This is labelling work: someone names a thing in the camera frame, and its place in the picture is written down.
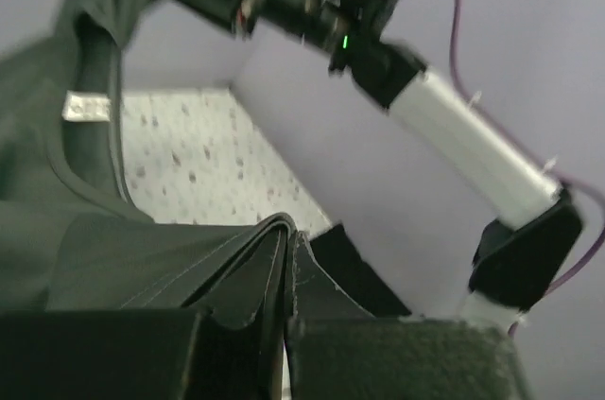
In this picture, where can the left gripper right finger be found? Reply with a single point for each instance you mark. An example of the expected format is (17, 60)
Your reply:
(337, 350)

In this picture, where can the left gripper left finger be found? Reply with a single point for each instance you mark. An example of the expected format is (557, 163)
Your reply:
(142, 353)

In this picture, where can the dark green t-shirt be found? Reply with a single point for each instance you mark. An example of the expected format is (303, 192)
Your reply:
(61, 154)

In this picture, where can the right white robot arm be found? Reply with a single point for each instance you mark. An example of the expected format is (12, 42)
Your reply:
(537, 222)

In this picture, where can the black folded t-shirt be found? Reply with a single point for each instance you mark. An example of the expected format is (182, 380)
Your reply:
(337, 254)

